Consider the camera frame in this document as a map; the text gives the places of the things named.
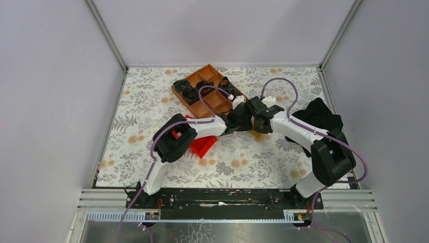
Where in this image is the rolled dark belt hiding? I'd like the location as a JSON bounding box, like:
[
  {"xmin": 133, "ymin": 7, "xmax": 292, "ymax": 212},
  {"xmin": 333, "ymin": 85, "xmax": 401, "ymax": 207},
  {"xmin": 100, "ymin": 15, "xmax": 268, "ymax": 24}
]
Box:
[
  {"xmin": 173, "ymin": 79, "xmax": 191, "ymax": 95},
  {"xmin": 182, "ymin": 87, "xmax": 202, "ymax": 105},
  {"xmin": 196, "ymin": 80, "xmax": 215, "ymax": 96}
]

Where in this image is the brown compartment organizer tray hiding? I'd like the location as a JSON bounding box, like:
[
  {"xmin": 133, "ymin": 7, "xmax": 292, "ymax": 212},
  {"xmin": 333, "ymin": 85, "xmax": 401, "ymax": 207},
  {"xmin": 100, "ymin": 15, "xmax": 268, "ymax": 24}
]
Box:
[{"xmin": 171, "ymin": 64, "xmax": 245, "ymax": 118}]

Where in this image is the floral table mat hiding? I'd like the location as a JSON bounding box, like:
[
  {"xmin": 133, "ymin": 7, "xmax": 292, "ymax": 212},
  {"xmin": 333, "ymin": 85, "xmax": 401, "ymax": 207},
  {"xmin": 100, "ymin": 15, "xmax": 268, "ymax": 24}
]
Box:
[{"xmin": 95, "ymin": 67, "xmax": 324, "ymax": 188}]

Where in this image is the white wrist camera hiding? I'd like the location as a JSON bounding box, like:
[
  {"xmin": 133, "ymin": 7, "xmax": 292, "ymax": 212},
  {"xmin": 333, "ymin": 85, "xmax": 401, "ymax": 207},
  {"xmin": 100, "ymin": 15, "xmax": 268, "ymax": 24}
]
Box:
[
  {"xmin": 262, "ymin": 96, "xmax": 276, "ymax": 106},
  {"xmin": 232, "ymin": 95, "xmax": 246, "ymax": 109}
]

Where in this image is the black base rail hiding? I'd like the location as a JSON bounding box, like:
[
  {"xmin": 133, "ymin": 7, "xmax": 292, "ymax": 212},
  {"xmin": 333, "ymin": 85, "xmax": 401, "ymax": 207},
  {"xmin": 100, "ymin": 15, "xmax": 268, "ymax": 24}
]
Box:
[{"xmin": 125, "ymin": 188, "xmax": 324, "ymax": 220}]

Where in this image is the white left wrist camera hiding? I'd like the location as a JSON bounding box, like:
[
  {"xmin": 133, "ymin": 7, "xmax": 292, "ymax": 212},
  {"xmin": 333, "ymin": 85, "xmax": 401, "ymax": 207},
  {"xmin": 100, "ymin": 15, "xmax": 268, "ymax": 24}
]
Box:
[{"xmin": 232, "ymin": 95, "xmax": 246, "ymax": 109}]

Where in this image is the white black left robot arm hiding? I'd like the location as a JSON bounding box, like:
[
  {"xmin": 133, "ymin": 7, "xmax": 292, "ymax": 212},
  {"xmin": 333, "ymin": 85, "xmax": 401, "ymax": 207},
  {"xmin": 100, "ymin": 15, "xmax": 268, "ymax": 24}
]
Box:
[{"xmin": 137, "ymin": 104, "xmax": 252, "ymax": 208}]

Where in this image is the loose dark strap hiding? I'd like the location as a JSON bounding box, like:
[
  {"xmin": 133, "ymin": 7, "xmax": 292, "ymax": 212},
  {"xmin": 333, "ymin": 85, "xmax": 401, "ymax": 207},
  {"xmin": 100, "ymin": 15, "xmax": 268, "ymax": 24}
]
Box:
[{"xmin": 217, "ymin": 76, "xmax": 242, "ymax": 100}]

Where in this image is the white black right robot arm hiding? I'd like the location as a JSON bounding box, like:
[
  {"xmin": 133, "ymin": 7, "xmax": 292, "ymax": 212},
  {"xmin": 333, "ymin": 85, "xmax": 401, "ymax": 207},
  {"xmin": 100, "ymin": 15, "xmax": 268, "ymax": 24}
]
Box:
[{"xmin": 245, "ymin": 97, "xmax": 356, "ymax": 209}]

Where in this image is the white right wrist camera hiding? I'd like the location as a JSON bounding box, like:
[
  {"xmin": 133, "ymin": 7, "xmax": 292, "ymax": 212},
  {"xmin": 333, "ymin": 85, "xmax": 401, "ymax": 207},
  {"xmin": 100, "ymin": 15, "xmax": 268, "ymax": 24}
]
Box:
[{"xmin": 262, "ymin": 96, "xmax": 276, "ymax": 106}]

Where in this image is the red plastic bin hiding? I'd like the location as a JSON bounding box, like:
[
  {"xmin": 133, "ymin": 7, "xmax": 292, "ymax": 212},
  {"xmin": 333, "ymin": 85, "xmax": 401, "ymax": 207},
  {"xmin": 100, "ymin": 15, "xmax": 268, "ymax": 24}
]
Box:
[{"xmin": 168, "ymin": 114, "xmax": 217, "ymax": 162}]

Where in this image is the black cloth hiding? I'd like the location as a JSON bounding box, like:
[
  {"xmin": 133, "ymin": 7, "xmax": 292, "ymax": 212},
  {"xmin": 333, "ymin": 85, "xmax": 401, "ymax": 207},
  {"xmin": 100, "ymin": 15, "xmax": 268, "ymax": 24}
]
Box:
[{"xmin": 289, "ymin": 98, "xmax": 344, "ymax": 144}]

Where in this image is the yellow leather card holder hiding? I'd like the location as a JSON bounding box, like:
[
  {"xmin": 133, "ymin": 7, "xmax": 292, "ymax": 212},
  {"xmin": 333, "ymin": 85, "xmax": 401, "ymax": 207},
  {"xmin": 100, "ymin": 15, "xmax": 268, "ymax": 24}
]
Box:
[{"xmin": 249, "ymin": 130, "xmax": 263, "ymax": 139}]

